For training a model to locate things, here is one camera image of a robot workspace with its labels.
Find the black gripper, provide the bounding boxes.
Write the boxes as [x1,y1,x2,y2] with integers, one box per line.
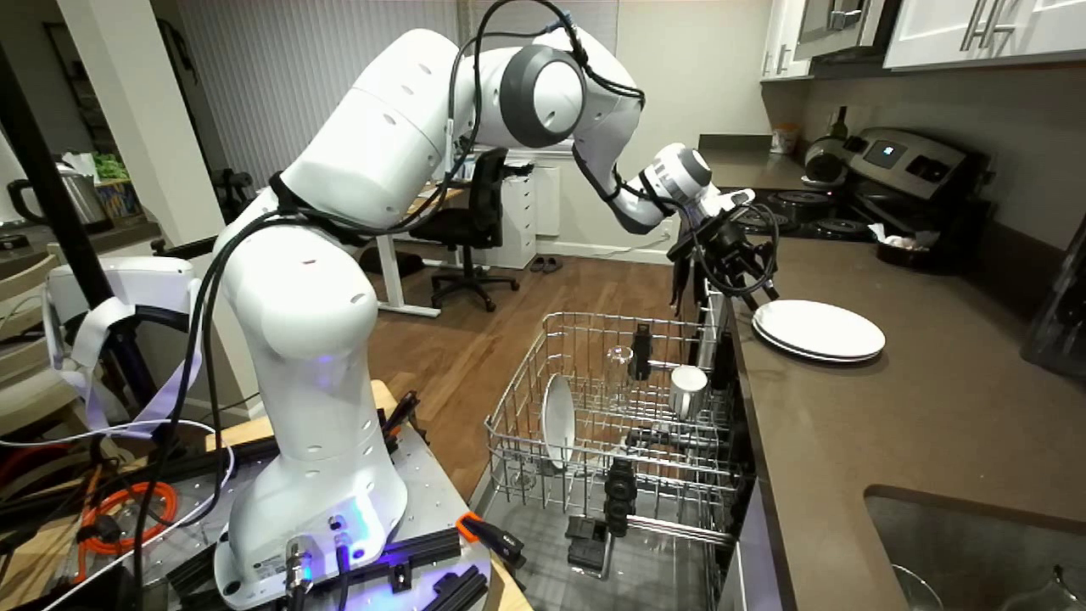
[677,199,783,310]

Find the stainless dishwasher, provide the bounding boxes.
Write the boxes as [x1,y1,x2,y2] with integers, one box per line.
[467,450,758,611]

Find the white cup in rack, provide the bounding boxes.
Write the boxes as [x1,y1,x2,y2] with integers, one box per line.
[668,363,713,422]

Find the black bottle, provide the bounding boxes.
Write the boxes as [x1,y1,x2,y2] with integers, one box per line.
[629,320,656,384]

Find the dark kettle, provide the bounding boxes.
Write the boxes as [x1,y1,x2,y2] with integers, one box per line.
[798,104,858,191]

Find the white cloth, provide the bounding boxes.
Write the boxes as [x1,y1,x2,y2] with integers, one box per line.
[865,222,927,254]

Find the narrow white upper cabinet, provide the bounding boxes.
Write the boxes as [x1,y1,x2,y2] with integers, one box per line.
[758,0,813,83]

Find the stainless range hood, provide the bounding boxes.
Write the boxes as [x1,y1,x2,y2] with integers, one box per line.
[794,0,902,61]

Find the black office chair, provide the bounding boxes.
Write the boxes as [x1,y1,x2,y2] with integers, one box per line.
[407,147,536,315]

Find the black plastic rack part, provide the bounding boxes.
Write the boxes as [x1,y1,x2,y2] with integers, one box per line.
[565,513,618,575]

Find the stainless kitchen sink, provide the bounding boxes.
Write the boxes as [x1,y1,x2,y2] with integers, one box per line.
[863,484,1086,611]

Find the wide white upper cabinet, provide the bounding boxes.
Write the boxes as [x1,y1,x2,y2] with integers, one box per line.
[879,0,1086,75]

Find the wooden desk white legs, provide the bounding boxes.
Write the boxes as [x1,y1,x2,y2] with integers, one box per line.
[361,191,473,323]

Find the black orange clamp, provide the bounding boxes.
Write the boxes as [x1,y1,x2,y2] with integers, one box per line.
[455,508,529,571]

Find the clear glass jar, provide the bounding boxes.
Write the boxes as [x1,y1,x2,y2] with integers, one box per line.
[999,568,1082,611]

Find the white box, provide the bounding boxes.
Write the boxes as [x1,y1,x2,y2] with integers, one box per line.
[45,254,197,332]

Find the green box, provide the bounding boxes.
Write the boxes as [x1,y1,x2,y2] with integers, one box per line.
[89,151,128,186]

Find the dark pitcher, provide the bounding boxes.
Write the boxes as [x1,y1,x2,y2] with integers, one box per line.
[5,168,113,232]

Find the wire dishwasher rack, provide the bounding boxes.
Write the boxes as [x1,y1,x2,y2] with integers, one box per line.
[482,310,758,550]

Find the black bracket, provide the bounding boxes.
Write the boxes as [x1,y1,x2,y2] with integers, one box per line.
[420,562,489,611]

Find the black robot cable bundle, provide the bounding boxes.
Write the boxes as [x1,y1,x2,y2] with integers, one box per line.
[128,168,342,611]

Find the white lavender strap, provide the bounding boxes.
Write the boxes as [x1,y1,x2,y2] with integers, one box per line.
[45,294,199,445]

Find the orange cable coil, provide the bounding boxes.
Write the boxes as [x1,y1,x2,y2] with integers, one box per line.
[76,479,182,556]

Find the black camera stand pole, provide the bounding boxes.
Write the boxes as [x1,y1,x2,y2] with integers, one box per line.
[0,43,114,315]

